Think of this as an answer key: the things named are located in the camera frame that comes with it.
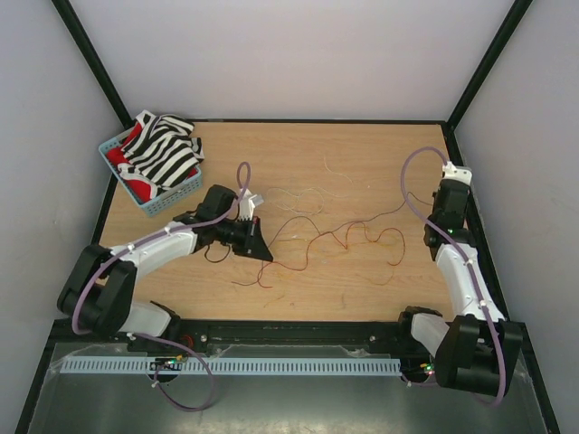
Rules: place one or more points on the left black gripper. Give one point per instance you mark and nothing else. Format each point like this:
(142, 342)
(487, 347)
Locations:
(253, 244)

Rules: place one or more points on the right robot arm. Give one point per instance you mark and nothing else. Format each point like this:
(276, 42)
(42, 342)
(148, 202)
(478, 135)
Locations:
(477, 351)

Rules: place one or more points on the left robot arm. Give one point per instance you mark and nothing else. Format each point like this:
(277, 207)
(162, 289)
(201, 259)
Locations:
(98, 295)

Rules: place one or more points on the light blue plastic basket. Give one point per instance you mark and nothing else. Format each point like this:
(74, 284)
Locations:
(164, 199)

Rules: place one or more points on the red cloth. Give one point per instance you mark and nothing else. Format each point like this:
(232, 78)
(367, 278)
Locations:
(137, 183)

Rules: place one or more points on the black white striped cloth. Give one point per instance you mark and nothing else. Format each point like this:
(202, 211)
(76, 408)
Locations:
(165, 152)

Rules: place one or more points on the left circuit board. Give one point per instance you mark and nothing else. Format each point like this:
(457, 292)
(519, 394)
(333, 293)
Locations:
(166, 364)

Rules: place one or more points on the circuit board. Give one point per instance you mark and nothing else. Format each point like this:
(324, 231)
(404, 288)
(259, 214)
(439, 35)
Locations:
(166, 364)
(428, 368)

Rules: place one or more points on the right circuit board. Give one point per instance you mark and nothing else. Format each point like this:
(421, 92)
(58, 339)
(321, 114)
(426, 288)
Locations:
(428, 368)

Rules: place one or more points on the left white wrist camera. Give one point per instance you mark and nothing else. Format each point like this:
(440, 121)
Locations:
(247, 206)

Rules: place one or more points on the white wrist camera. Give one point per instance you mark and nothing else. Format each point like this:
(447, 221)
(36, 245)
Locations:
(457, 171)
(247, 206)

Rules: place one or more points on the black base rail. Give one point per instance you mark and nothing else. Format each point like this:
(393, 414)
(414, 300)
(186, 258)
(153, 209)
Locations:
(206, 335)

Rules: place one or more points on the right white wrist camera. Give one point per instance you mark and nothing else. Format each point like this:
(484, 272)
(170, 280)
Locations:
(457, 171)

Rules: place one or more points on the light blue slotted cable duct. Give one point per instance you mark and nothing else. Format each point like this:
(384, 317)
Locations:
(238, 366)

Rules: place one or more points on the black frame post left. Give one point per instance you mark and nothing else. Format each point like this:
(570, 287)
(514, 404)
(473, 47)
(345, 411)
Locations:
(73, 23)

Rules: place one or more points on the black frame post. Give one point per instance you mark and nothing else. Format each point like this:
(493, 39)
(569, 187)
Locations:
(73, 23)
(513, 18)

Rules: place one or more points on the black frame post right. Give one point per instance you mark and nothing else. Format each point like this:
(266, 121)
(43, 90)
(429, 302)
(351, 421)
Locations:
(513, 18)

